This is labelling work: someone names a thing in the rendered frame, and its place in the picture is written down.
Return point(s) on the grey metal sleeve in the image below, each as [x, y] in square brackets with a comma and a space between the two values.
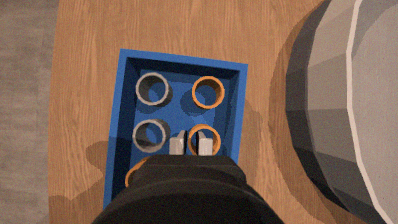
[140, 138]
[145, 82]

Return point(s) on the blue crate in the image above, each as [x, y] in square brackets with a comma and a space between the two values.
[181, 72]

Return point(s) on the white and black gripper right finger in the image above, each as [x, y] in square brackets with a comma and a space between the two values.
[204, 146]

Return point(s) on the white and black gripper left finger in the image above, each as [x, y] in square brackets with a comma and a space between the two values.
[177, 144]

